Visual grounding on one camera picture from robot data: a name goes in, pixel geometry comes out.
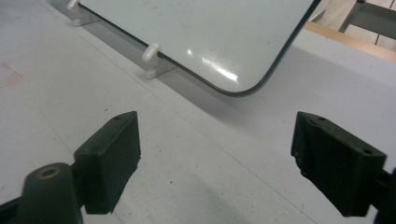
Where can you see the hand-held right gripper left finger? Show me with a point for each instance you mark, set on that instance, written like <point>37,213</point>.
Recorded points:
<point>107,161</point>

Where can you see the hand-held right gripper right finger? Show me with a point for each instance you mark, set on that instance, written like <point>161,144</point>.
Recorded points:
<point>339,165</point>

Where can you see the white plastic whiteboard foot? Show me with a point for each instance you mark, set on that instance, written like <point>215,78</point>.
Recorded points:
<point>152,53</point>
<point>82,20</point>

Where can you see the wooden table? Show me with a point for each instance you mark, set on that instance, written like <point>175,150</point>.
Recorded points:
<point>348,39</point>

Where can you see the white whiteboard with dark rim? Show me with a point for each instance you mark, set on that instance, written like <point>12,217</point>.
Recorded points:
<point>202,31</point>

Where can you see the white metal desk frame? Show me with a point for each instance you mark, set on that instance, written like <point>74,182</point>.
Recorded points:
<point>373,18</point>

